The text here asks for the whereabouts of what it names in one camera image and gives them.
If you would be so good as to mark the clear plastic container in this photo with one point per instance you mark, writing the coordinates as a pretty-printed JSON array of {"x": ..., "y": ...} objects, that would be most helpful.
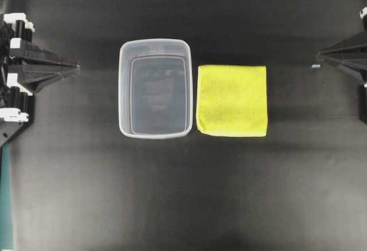
[{"x": 155, "y": 89}]

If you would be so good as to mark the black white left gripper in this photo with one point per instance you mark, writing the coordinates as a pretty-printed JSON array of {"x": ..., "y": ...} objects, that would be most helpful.
[{"x": 17, "y": 96}]

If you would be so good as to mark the yellow folded towel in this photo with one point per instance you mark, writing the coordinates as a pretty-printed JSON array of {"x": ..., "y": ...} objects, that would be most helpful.
[{"x": 232, "y": 100}]

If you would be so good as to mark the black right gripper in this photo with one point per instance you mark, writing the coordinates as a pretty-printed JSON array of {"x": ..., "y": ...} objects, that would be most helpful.
[{"x": 349, "y": 55}]

